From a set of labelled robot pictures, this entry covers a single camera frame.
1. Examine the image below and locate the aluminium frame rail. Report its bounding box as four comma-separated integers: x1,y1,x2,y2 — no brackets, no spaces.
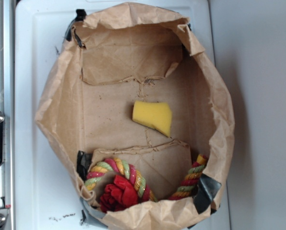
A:
0,0,16,230

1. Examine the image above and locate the multicolour twisted rope toy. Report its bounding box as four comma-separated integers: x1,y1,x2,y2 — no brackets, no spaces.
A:
84,154,208,202

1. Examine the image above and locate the red crumpled cloth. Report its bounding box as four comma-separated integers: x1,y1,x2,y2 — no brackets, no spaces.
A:
100,175,139,213

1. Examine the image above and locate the brown paper bag liner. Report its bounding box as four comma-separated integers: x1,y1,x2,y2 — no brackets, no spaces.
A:
35,2,235,230

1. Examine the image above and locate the yellow sponge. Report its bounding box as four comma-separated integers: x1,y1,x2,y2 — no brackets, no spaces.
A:
132,101,172,137

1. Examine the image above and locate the white plastic bin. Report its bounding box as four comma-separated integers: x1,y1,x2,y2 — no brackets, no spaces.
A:
14,0,231,230

